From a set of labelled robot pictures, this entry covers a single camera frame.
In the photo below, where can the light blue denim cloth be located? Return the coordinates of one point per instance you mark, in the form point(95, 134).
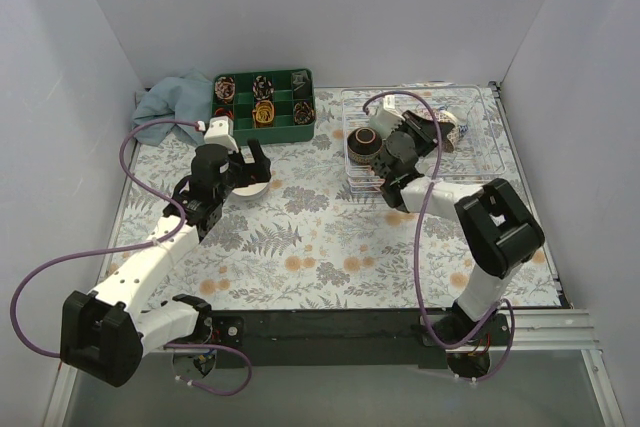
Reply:
point(183, 98)

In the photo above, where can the pink black rolled band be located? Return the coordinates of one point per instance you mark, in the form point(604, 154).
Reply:
point(225, 89)

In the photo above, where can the black gold bowl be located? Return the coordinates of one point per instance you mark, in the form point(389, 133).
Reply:
point(363, 145)

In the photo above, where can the white wire dish rack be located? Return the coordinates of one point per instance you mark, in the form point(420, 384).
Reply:
point(477, 156)

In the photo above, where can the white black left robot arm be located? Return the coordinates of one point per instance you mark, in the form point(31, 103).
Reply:
point(107, 331)

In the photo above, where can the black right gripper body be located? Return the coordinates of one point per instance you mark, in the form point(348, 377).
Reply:
point(420, 132)

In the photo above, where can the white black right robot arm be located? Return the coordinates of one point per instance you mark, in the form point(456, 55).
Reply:
point(501, 232)

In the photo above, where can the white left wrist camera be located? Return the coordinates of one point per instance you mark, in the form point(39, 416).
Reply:
point(220, 132)

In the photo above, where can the blue zigzag pattern bowl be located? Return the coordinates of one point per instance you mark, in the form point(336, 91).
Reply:
point(462, 118)

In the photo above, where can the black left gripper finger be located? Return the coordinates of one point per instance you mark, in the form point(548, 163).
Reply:
point(246, 159)
point(261, 166)

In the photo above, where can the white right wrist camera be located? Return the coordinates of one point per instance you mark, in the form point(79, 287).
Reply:
point(385, 117)

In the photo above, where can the yellow rolled band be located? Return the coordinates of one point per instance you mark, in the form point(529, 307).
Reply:
point(263, 114)

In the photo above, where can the brown checker pattern bowl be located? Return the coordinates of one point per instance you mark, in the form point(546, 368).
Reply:
point(450, 128)

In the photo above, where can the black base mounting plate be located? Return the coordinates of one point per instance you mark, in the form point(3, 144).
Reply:
point(289, 338)

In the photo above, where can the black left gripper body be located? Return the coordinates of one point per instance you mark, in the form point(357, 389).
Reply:
point(245, 167)

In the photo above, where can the grey folded item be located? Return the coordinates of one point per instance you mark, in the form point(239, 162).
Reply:
point(301, 84)

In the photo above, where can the plain white bowl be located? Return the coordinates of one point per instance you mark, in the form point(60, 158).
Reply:
point(252, 192)

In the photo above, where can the brown floral rolled band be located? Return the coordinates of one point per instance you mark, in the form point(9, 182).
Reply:
point(303, 113)

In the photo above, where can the orange black rolled band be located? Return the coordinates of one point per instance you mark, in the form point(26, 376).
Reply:
point(224, 111)

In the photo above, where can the black white rolled band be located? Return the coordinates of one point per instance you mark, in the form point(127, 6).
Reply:
point(262, 88)

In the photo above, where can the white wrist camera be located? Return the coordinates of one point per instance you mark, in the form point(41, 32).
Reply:
point(220, 132)
point(385, 117)

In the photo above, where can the green compartment organizer tray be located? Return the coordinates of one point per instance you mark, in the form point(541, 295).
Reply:
point(283, 130)

